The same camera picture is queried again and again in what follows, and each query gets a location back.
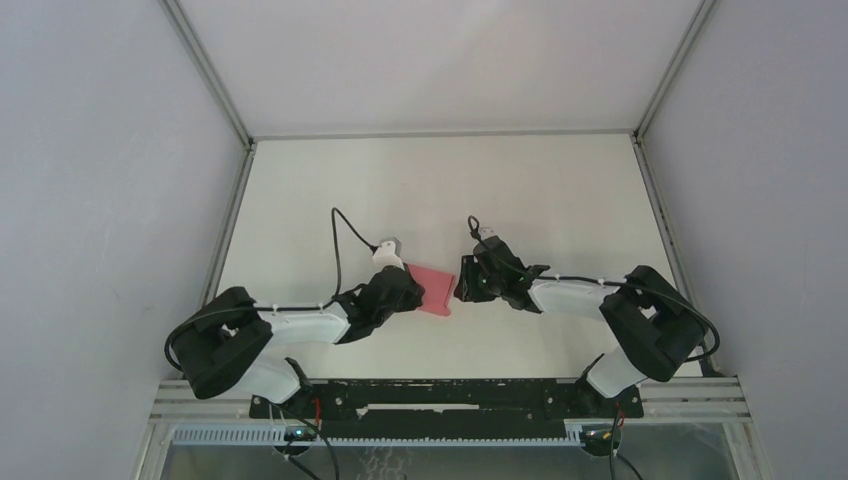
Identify pink cardboard box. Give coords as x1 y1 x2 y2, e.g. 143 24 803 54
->
407 264 455 317

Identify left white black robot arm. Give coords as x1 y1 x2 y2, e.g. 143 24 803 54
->
164 266 426 417

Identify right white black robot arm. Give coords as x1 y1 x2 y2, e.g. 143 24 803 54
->
454 235 713 416

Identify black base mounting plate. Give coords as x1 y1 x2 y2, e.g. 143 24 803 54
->
249 378 644 441

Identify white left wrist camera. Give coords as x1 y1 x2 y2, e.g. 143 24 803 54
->
372 238 405 270

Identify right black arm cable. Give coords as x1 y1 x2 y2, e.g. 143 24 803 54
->
466 215 721 363

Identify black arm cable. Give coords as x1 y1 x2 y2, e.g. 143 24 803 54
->
466 215 721 363
163 207 380 372

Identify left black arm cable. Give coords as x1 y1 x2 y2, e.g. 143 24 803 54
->
163 207 380 372

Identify white slotted cable duct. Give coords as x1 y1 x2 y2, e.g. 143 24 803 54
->
171 424 584 447

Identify aluminium front frame rail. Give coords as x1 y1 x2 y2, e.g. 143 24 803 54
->
148 377 752 425

